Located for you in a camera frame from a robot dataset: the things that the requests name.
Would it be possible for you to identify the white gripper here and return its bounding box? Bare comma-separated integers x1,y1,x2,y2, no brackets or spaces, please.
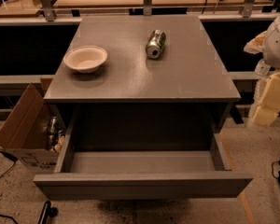
252,72,280,127

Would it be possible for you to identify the grey top drawer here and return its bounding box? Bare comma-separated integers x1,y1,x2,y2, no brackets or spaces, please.
34,106,253,200

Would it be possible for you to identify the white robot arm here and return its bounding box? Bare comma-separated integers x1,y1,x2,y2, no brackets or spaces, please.
244,14,280,127

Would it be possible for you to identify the grey drawer cabinet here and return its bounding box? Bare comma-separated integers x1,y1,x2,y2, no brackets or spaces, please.
43,14,242,152

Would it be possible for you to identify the clear sanitizer pump bottle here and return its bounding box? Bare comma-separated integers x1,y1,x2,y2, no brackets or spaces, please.
255,59,271,77

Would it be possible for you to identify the green soda can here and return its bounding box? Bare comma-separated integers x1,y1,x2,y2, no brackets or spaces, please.
146,30,166,59

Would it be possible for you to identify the white paper bowl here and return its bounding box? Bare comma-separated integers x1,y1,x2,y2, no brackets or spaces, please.
63,46,107,74

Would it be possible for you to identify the can inside cardboard box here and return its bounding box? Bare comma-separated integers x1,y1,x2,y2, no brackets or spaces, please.
47,117,60,147

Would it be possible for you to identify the brown cardboard box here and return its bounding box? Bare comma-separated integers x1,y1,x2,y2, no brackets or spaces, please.
0,83,61,175

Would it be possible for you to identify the black device bottom left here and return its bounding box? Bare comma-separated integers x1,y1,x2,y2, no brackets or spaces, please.
37,201,58,224

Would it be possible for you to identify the metal railing frame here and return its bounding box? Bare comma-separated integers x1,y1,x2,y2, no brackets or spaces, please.
0,0,280,24

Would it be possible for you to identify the black cable left floor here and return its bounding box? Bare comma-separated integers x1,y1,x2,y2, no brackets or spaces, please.
0,148,19,187

